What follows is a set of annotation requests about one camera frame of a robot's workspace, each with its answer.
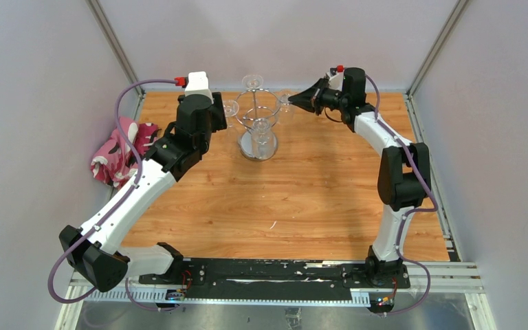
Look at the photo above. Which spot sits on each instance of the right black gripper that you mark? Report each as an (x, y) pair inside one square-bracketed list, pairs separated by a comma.
[(309, 97)]

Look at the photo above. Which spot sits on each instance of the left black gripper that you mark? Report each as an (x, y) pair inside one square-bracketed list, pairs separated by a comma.
[(217, 112)]

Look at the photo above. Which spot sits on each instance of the clear wine glass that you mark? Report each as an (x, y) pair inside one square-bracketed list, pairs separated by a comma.
[(285, 112), (252, 81), (263, 139), (231, 109)]

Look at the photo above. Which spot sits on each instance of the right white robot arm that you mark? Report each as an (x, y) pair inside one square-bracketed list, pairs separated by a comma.
[(404, 171)]

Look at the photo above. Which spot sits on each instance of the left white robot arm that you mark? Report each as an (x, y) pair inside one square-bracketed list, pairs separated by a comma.
[(95, 249)]

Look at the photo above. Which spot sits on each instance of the chrome wine glass rack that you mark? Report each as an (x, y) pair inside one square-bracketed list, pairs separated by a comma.
[(255, 104)]

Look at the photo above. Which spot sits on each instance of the pink camouflage cloth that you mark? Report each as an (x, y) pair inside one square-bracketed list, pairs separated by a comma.
[(114, 162)]

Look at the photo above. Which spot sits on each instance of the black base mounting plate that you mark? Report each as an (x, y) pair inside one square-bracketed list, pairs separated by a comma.
[(275, 279)]

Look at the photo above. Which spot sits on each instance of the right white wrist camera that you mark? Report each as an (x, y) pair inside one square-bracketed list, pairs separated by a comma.
[(335, 78)]

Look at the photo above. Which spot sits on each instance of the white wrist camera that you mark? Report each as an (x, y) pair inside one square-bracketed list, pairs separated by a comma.
[(198, 83), (335, 78)]

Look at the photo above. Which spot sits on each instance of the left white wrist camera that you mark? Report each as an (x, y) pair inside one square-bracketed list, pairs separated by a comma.
[(198, 83)]

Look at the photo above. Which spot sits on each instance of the aluminium frame rail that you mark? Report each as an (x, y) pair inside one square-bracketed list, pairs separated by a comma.
[(428, 278)]

